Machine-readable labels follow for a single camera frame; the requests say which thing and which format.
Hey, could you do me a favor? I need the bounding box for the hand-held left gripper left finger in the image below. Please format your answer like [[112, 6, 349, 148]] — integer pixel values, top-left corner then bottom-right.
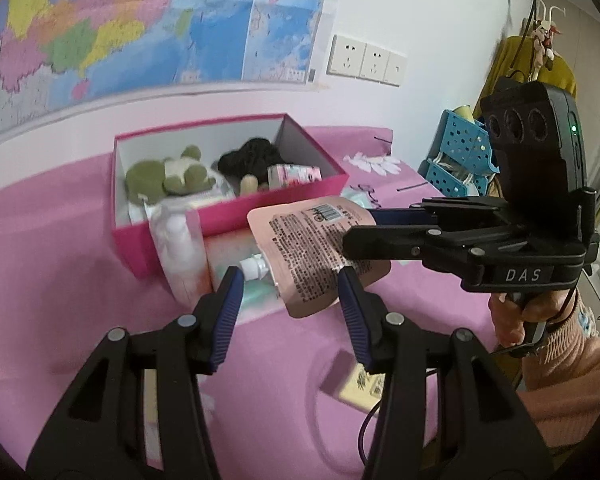
[[25, 266, 246, 480]]

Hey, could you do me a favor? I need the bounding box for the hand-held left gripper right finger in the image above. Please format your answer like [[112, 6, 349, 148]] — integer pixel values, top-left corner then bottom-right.
[[337, 269, 556, 480]]

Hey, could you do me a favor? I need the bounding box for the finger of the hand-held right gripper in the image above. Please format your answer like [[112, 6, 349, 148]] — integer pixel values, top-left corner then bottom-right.
[[342, 224, 508, 272], [370, 196, 511, 227]]

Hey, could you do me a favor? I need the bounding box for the pink spout pouch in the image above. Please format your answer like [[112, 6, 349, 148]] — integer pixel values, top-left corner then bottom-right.
[[240, 196, 392, 320]]

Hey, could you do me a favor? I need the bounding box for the small pink tissue pack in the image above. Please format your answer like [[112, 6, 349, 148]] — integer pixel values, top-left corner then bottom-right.
[[267, 163, 323, 191]]

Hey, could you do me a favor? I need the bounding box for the pink box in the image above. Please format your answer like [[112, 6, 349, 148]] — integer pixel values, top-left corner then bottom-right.
[[111, 112, 351, 281]]

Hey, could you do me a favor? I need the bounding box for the clear white cotton packet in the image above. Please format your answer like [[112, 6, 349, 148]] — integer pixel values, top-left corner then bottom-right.
[[127, 187, 231, 223]]

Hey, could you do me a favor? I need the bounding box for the black scrunchie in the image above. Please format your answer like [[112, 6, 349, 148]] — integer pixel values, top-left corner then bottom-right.
[[217, 137, 283, 186]]

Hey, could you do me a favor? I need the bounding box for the green white plush toy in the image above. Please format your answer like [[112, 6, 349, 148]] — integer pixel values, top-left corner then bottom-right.
[[125, 145, 217, 203]]

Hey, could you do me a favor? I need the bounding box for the person's right forearm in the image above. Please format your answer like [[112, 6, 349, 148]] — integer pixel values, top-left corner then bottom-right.
[[517, 290, 600, 461]]

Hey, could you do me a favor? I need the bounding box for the person's right hand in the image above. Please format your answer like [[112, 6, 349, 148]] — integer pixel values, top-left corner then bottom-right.
[[489, 287, 581, 348]]

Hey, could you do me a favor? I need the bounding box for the pale printed packet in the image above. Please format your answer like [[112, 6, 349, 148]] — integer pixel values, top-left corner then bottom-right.
[[340, 184, 383, 210]]

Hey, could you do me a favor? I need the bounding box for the blue perforated basket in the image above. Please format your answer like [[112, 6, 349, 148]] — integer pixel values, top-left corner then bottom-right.
[[419, 159, 491, 198], [432, 109, 498, 168]]

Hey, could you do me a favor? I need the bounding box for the gold packet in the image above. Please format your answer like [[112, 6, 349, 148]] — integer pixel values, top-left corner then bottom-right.
[[320, 352, 388, 411]]

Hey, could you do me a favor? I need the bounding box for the pastel tissue pack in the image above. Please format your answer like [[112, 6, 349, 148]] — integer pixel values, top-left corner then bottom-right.
[[202, 232, 286, 318]]

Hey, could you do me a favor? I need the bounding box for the white pump bottle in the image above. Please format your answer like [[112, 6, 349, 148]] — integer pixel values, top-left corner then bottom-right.
[[147, 202, 213, 306]]

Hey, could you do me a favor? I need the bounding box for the yellow garment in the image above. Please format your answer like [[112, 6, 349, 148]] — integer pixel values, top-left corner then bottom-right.
[[472, 35, 578, 121]]

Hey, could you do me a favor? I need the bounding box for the hanging toy figure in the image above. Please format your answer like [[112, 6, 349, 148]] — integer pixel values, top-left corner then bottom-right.
[[530, 0, 565, 71]]

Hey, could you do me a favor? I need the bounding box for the purple cable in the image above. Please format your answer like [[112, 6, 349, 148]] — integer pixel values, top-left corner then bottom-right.
[[357, 400, 381, 471]]

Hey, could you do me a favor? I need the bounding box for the white wall socket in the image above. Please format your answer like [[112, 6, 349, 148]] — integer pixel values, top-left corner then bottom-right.
[[382, 51, 408, 87], [360, 44, 392, 82], [327, 35, 367, 78]]

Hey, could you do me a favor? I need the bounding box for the wall map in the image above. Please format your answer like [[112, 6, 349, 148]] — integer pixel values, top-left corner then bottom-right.
[[0, 0, 331, 146]]

